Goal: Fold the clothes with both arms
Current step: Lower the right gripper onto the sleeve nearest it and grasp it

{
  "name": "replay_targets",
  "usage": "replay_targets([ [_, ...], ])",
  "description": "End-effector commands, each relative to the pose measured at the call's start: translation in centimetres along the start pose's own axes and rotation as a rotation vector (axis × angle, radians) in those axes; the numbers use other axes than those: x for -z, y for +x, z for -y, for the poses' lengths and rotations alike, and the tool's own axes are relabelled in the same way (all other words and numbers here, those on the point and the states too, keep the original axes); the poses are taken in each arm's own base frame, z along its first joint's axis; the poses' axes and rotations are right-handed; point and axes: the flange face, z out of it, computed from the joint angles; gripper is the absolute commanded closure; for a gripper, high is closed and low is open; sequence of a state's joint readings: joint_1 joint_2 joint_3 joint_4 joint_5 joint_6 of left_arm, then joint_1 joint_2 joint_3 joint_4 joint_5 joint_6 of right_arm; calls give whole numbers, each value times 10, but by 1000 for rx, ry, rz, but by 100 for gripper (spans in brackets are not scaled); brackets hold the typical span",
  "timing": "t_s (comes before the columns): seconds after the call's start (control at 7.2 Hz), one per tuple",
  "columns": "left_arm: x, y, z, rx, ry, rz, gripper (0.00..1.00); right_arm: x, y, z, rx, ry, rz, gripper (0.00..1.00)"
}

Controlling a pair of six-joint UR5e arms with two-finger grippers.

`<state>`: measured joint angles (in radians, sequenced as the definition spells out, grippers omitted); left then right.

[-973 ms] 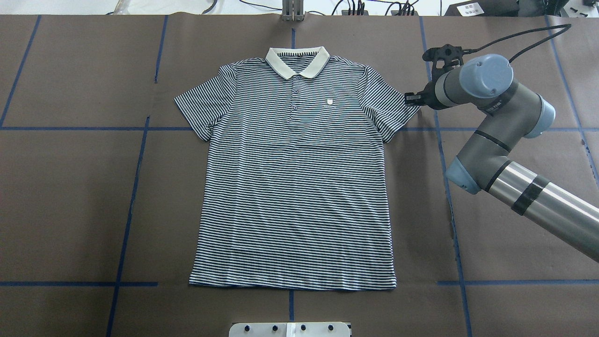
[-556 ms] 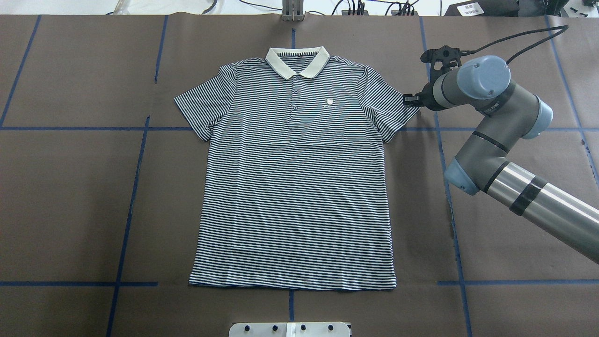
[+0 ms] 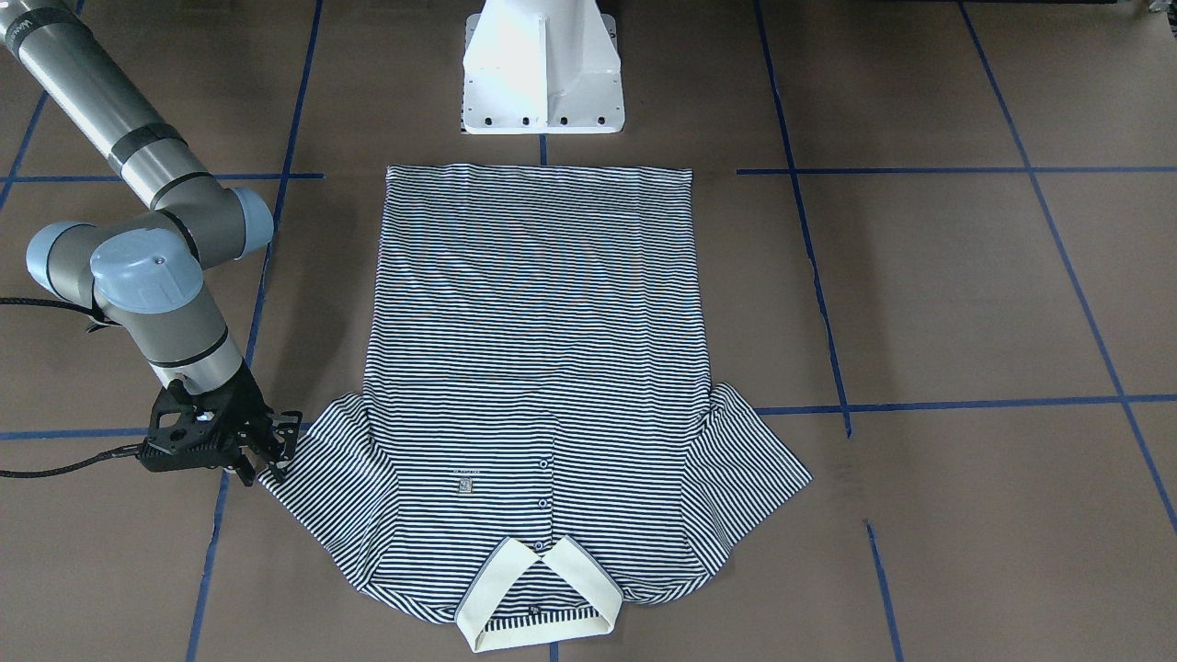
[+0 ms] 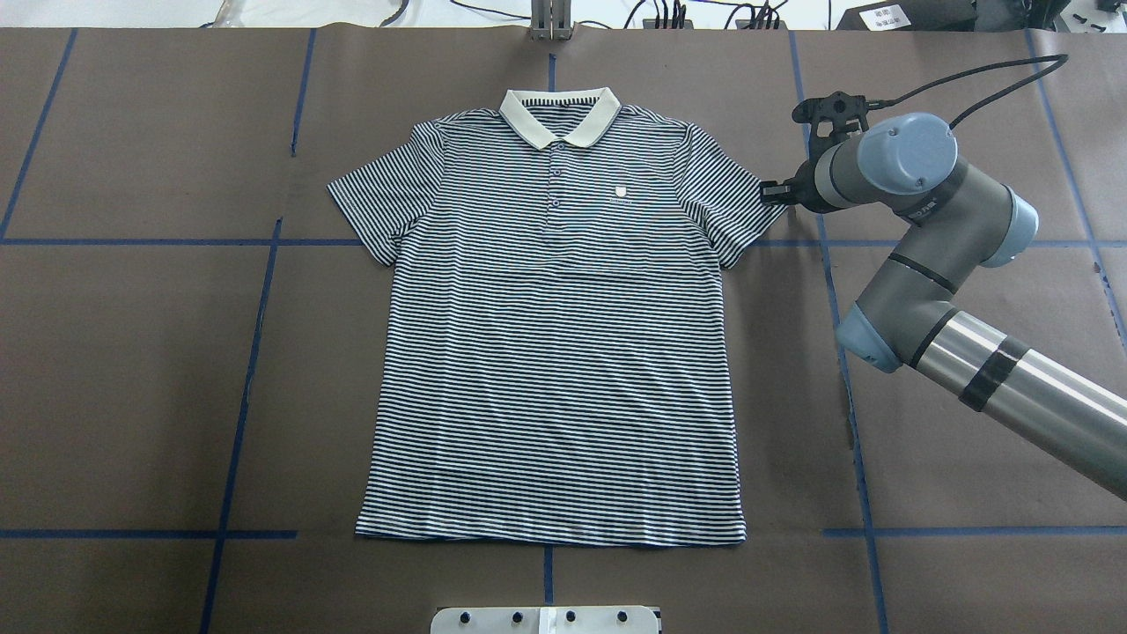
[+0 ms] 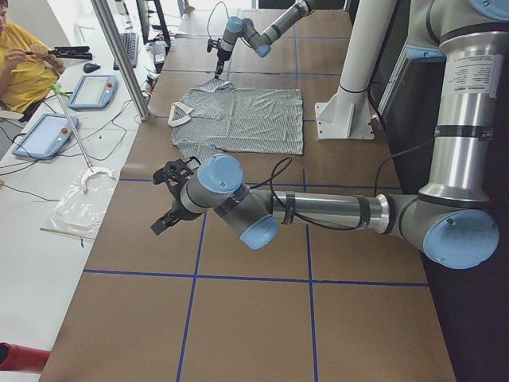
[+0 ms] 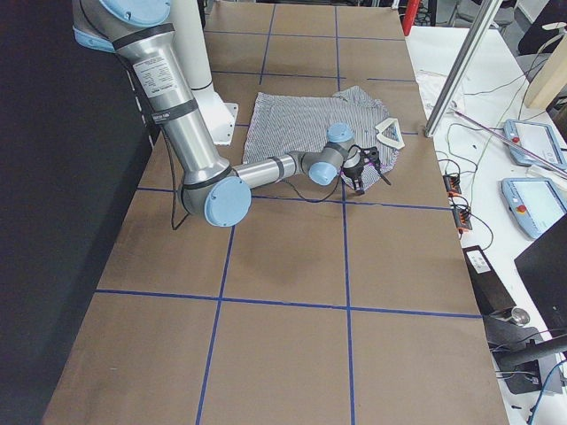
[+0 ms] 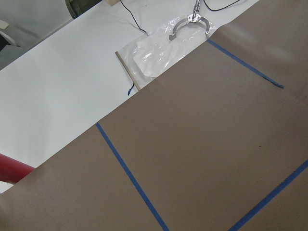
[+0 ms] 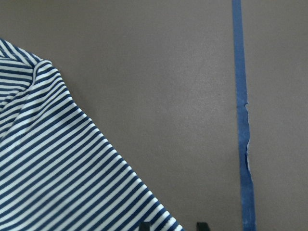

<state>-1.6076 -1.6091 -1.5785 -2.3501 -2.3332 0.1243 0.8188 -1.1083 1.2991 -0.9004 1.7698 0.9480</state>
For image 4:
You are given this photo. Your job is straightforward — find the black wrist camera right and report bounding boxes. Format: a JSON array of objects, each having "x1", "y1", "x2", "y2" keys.
[{"x1": 792, "y1": 90, "x2": 879, "y2": 142}]

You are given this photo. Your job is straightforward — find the brown paper table cover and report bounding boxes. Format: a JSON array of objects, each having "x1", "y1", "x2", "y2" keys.
[{"x1": 3, "y1": 24, "x2": 1124, "y2": 633}]

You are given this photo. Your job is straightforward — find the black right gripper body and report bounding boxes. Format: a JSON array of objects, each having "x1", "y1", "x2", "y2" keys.
[{"x1": 774, "y1": 176, "x2": 814, "y2": 211}]

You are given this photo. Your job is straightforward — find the black camera cable right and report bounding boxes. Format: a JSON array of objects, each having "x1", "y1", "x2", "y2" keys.
[{"x1": 867, "y1": 55, "x2": 1070, "y2": 130}]

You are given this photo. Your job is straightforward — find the aluminium frame post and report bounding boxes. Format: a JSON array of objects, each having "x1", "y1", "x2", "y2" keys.
[{"x1": 529, "y1": 0, "x2": 575, "y2": 41}]

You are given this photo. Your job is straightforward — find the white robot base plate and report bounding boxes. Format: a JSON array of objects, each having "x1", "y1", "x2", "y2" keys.
[{"x1": 431, "y1": 605, "x2": 663, "y2": 633}]

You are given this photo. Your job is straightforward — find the navy white striped polo shirt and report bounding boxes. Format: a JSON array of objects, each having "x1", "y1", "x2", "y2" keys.
[{"x1": 327, "y1": 88, "x2": 784, "y2": 550}]

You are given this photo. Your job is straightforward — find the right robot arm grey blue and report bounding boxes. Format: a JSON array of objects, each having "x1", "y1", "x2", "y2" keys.
[{"x1": 760, "y1": 100, "x2": 1126, "y2": 498}]

